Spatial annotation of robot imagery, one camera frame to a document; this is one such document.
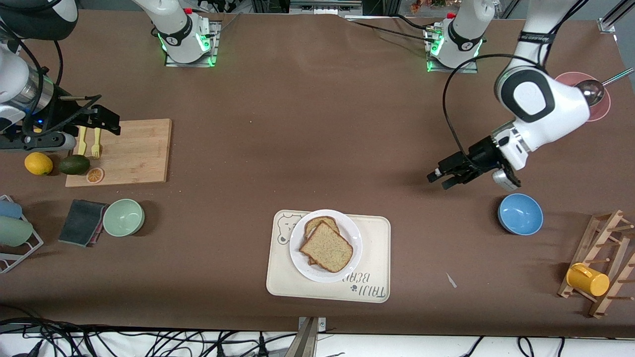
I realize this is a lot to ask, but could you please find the white round plate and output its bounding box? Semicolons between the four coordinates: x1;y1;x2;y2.
289;209;363;283

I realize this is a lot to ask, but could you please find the plain brown bread slice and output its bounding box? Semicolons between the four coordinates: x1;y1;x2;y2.
299;221;354;273

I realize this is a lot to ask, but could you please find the wooden cutting board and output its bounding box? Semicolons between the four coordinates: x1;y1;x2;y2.
65;118;173;188

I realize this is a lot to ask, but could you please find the dark green avocado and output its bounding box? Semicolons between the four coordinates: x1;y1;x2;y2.
59;154;91;175

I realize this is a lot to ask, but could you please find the yellow lemon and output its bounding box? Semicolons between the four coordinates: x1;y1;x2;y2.
24;152;54;176

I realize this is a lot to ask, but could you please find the blue bowl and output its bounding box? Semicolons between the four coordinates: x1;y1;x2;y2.
498;193;544;236

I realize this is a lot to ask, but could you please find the pale green bowl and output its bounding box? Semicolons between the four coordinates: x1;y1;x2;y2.
103;199;145;237

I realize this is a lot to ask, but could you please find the dark grey sponge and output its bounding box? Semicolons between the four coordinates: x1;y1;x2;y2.
58;199;108;247

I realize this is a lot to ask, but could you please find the cream bear print tray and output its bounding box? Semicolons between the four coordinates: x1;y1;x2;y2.
266;210;391;303

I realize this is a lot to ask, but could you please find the light blue cup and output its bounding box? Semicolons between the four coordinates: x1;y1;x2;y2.
0;198;23;219

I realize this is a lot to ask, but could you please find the pink bowl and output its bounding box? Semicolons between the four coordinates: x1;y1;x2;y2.
555;72;611;122

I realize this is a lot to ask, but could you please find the pale green cup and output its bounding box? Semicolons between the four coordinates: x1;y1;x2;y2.
0;217;34;247

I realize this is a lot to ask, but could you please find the metal scoop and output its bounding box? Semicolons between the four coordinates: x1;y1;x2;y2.
574;68;635;107

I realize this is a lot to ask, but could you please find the bread slice under egg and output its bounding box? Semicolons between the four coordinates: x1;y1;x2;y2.
304;216;340;266

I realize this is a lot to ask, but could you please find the wooden mug rack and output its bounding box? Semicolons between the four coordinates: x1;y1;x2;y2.
557;209;635;318

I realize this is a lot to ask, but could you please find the yellow mug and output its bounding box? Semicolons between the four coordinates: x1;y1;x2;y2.
566;263;610;297

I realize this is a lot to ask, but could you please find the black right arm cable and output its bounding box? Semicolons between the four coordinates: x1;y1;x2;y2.
0;30;102;144

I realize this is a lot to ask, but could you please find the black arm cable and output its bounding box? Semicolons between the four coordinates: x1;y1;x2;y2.
0;30;102;144
443;54;529;160

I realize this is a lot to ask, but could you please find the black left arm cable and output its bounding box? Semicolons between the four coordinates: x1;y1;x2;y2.
443;54;529;160

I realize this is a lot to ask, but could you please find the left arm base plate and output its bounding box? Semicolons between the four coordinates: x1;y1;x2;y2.
426;25;479;73

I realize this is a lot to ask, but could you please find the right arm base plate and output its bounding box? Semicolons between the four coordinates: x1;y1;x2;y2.
165;20;220;67

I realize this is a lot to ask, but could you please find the white wire rack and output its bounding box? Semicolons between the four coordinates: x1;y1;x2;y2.
0;194;44;274

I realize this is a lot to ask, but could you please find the black cable on table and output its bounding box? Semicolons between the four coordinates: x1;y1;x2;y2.
347;14;437;45

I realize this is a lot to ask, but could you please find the aluminium frame profile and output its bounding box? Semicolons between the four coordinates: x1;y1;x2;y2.
598;0;635;34

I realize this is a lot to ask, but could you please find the black floor cable bundle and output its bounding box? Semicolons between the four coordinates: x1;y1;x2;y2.
0;317;298;357

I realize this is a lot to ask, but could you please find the metal table edge bracket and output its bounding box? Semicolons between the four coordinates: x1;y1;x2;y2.
290;316;327;357

